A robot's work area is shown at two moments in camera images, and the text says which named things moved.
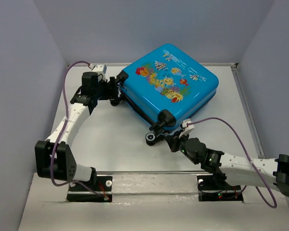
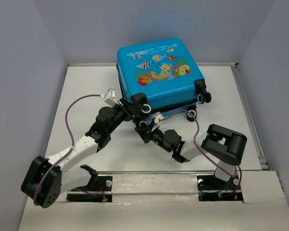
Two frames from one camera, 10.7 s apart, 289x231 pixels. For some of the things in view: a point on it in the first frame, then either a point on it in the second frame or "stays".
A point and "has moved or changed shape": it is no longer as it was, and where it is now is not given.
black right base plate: x=207 y=183 stays
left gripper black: x=110 y=93 -> x=130 y=110
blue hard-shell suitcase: x=168 y=84 has moved or changed shape
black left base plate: x=101 y=183 stays
